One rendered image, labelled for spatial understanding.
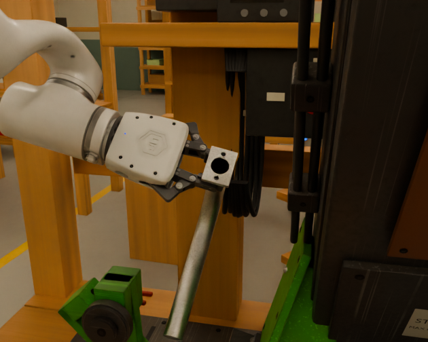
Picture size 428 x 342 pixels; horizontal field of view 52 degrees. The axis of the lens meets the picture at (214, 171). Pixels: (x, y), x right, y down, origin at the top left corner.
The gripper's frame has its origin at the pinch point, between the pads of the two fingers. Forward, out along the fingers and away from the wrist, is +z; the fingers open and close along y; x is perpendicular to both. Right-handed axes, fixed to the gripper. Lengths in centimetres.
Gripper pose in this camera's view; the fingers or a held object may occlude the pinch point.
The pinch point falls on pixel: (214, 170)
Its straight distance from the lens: 64.9
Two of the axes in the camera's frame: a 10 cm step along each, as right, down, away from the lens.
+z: 9.5, 3.0, -0.1
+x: -1.1, 3.9, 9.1
